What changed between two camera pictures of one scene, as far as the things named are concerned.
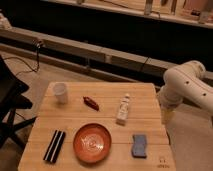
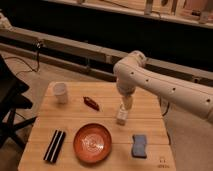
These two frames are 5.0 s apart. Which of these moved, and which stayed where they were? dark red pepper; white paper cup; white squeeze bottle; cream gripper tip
Moved: cream gripper tip
Stayed: dark red pepper; white paper cup; white squeeze bottle
